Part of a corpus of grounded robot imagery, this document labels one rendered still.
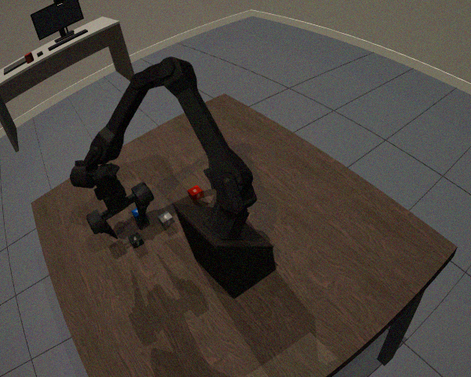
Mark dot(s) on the blue block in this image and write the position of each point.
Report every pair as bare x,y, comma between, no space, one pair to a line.
136,215

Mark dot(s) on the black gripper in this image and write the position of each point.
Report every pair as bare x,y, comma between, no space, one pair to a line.
115,203

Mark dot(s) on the red block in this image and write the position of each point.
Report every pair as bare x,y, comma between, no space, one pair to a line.
195,193

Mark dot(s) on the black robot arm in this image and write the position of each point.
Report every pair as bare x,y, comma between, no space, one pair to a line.
227,172

